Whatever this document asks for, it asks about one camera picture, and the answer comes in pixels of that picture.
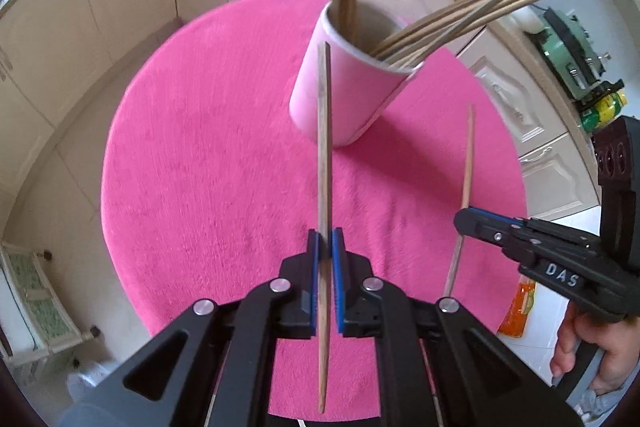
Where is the person's right hand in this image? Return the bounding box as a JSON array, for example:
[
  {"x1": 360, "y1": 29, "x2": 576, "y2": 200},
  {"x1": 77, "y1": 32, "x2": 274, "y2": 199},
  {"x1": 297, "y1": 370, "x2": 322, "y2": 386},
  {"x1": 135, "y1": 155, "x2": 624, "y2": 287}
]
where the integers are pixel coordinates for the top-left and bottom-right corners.
[{"x1": 549, "y1": 303, "x2": 640, "y2": 398}]

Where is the orange plastic bag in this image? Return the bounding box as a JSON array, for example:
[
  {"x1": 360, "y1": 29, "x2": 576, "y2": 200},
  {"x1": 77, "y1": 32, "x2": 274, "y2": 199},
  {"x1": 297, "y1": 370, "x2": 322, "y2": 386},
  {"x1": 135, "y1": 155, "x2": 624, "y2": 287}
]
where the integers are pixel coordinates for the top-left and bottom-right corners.
[{"x1": 498, "y1": 275, "x2": 536, "y2": 338}]

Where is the green oil bottle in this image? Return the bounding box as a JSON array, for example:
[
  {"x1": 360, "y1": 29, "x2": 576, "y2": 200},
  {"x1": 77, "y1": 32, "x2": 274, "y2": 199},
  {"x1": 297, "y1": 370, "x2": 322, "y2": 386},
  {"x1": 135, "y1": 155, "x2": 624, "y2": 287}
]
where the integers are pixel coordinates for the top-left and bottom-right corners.
[{"x1": 580, "y1": 89, "x2": 627, "y2": 134}]

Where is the green electric cooker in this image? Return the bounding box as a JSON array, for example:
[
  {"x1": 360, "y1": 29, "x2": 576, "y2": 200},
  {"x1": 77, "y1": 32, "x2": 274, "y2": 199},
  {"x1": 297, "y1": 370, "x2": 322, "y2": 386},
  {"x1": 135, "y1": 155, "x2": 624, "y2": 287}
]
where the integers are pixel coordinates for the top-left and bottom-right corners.
[{"x1": 530, "y1": 8, "x2": 605, "y2": 105}]

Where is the pink tablecloth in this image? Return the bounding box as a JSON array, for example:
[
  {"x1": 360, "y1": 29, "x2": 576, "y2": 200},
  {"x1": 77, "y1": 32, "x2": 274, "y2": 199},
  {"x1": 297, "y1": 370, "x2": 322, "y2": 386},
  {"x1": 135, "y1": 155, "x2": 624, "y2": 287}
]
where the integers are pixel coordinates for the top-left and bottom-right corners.
[{"x1": 98, "y1": 0, "x2": 528, "y2": 423}]

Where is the white trolley rack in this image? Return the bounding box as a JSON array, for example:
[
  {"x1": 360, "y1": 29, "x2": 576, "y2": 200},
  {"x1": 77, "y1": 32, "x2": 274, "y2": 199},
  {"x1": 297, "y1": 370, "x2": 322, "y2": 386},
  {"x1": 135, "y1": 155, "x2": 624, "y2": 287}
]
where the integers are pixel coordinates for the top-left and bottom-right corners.
[{"x1": 1, "y1": 242, "x2": 101, "y2": 367}]

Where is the pink utensil cup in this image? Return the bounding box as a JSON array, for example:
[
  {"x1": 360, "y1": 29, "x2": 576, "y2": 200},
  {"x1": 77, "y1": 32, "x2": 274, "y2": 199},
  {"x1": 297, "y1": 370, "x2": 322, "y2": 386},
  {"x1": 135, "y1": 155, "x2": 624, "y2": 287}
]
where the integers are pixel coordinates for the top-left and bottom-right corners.
[{"x1": 288, "y1": 2, "x2": 419, "y2": 147}]

